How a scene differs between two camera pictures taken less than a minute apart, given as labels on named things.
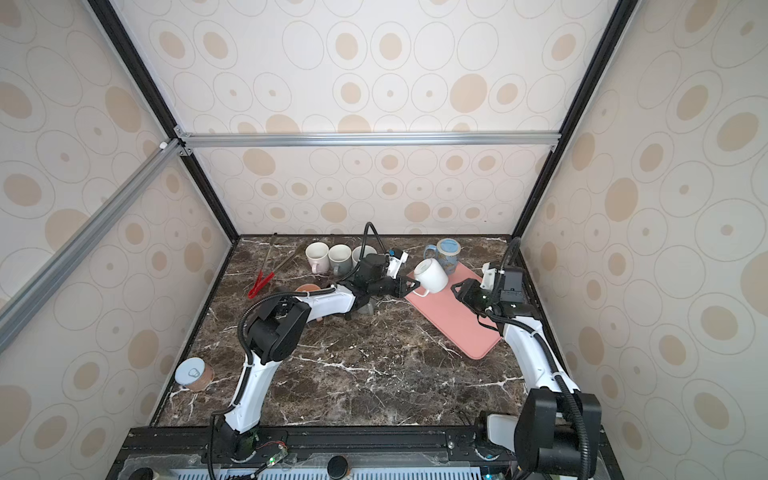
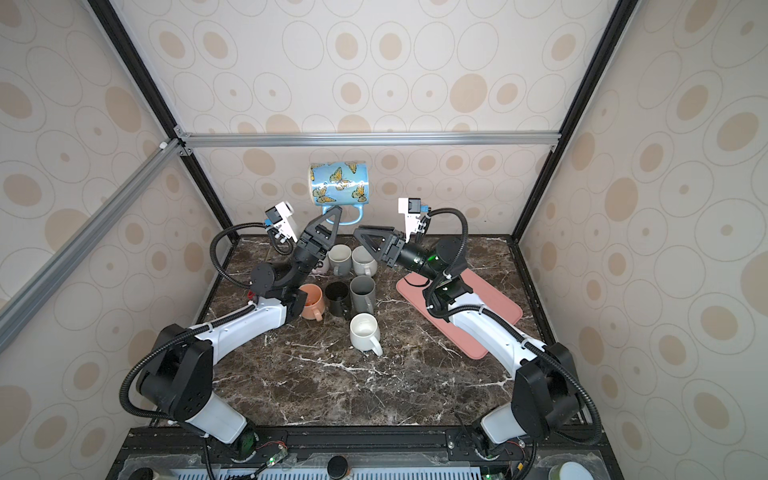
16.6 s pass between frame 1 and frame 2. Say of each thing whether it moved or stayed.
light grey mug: stayed
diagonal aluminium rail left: stayed
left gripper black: moved
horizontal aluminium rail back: stayed
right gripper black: moved
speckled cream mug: stayed
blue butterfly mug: moved
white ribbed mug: moved
